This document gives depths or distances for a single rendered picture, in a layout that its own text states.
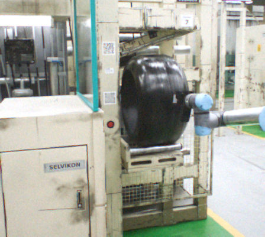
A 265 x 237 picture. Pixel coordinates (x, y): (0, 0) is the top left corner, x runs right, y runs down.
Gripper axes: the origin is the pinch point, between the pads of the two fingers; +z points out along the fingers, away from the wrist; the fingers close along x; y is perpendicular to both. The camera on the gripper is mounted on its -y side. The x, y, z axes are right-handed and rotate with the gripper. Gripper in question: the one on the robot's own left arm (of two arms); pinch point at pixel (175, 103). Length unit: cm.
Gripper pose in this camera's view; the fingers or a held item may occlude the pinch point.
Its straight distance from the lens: 180.9
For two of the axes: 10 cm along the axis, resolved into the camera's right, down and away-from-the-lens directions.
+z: -2.6, -0.4, 9.6
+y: -0.4, -10.0, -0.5
